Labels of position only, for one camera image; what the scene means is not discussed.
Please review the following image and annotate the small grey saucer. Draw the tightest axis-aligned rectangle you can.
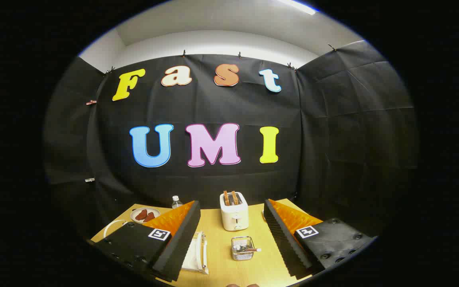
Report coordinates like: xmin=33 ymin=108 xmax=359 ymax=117
xmin=130 ymin=207 xmax=161 ymax=223

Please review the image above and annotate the white wire dish rack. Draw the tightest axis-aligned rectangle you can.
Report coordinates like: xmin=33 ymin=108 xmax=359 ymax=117
xmin=103 ymin=220 xmax=209 ymax=275

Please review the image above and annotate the black backdrop cloth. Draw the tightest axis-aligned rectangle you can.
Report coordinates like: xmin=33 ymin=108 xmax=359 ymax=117
xmin=42 ymin=40 xmax=419 ymax=240

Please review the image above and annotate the ceiling light strip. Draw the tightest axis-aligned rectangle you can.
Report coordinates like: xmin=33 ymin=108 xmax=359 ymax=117
xmin=277 ymin=0 xmax=318 ymax=16

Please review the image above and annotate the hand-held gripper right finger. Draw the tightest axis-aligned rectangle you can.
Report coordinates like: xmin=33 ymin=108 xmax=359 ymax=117
xmin=263 ymin=199 xmax=375 ymax=279

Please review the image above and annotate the metal wire basket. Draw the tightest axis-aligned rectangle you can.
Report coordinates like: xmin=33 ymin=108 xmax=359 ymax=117
xmin=231 ymin=236 xmax=255 ymax=261

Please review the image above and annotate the white toaster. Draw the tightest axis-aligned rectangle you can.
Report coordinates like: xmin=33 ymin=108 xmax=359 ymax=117
xmin=220 ymin=192 xmax=249 ymax=232

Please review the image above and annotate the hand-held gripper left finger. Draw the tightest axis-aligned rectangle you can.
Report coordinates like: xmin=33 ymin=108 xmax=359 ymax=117
xmin=91 ymin=201 xmax=201 ymax=282

